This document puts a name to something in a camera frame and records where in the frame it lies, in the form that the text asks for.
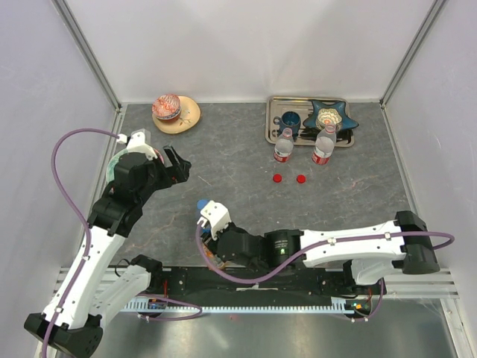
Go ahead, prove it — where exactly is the teal red floral plate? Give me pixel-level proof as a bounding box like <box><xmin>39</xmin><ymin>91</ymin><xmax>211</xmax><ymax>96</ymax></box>
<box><xmin>106</xmin><ymin>148</ymin><xmax>165</xmax><ymax>183</ymax></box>

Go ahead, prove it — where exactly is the small patterned bowl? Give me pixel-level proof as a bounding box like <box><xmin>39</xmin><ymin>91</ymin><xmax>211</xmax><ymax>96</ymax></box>
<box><xmin>316</xmin><ymin>108</ymin><xmax>342</xmax><ymax>128</ymax></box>

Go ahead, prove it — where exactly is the blue ceramic cup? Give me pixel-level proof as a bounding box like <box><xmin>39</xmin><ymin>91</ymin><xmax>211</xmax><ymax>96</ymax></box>
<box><xmin>273</xmin><ymin>111</ymin><xmax>301</xmax><ymax>136</ymax></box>

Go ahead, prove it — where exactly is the blue water bottle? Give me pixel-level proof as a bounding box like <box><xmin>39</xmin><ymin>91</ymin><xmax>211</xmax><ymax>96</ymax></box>
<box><xmin>196</xmin><ymin>199</ymin><xmax>209</xmax><ymax>224</ymax></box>

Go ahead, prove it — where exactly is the clear bottle red cap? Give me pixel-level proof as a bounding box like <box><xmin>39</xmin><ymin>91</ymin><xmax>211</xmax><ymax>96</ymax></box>
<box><xmin>274</xmin><ymin>128</ymin><xmax>294</xmax><ymax>163</ymax></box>

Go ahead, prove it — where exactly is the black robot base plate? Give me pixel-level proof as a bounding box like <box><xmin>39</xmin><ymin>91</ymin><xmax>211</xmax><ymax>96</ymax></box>
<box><xmin>142</xmin><ymin>266</ymin><xmax>387</xmax><ymax>306</ymax></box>

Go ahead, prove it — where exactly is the silver metal tray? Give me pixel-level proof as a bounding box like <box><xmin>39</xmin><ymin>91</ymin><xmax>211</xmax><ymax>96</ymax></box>
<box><xmin>265</xmin><ymin>96</ymin><xmax>359</xmax><ymax>148</ymax></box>

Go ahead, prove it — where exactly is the red patterned bowl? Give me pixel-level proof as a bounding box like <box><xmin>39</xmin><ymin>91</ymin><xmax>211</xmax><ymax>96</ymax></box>
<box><xmin>151</xmin><ymin>94</ymin><xmax>181</xmax><ymax>121</ymax></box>

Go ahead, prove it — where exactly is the orange drink bottle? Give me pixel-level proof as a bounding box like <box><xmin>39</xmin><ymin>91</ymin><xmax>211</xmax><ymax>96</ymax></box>
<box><xmin>202</xmin><ymin>243</ymin><xmax>226</xmax><ymax>271</ymax></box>

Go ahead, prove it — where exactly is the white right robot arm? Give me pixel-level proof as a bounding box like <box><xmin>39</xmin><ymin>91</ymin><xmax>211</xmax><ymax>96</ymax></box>
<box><xmin>196</xmin><ymin>203</ymin><xmax>440</xmax><ymax>294</ymax></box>

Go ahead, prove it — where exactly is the beige floral plate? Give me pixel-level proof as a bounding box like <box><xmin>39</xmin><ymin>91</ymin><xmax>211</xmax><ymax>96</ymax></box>
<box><xmin>151</xmin><ymin>95</ymin><xmax>201</xmax><ymax>134</ymax></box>

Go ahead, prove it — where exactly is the clear bottle red label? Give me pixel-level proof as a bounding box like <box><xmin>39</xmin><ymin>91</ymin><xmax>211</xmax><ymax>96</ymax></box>
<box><xmin>312</xmin><ymin>125</ymin><xmax>336</xmax><ymax>166</ymax></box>

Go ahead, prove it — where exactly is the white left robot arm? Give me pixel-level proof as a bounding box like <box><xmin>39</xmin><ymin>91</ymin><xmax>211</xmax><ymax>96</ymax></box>
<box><xmin>24</xmin><ymin>145</ymin><xmax>192</xmax><ymax>357</ymax></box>

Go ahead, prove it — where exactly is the blue star-shaped dish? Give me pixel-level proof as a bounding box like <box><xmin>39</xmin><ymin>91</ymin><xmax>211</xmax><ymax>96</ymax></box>
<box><xmin>303</xmin><ymin>99</ymin><xmax>359</xmax><ymax>132</ymax></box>

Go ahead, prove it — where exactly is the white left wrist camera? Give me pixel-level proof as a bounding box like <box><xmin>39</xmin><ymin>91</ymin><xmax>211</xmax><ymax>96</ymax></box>
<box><xmin>116</xmin><ymin>128</ymin><xmax>159</xmax><ymax>160</ymax></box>

